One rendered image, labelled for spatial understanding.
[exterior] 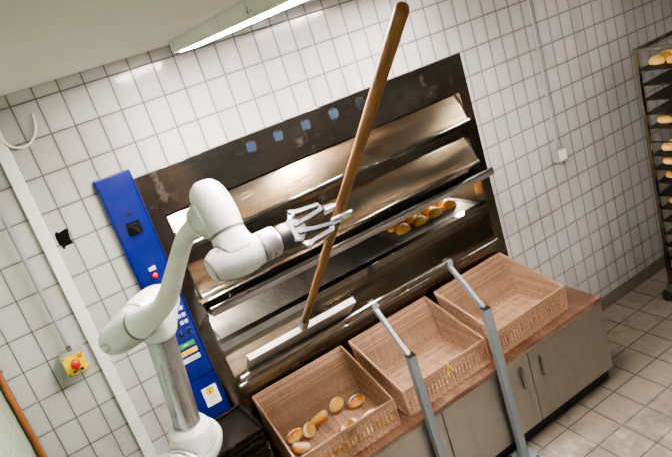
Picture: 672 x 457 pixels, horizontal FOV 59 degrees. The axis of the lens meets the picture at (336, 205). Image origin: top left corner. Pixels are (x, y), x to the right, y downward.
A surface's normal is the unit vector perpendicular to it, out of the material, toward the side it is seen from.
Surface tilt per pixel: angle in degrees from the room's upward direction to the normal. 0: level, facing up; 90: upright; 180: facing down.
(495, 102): 90
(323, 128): 90
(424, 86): 90
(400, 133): 70
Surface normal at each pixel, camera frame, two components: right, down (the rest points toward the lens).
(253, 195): 0.34, -0.20
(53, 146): 0.47, 0.12
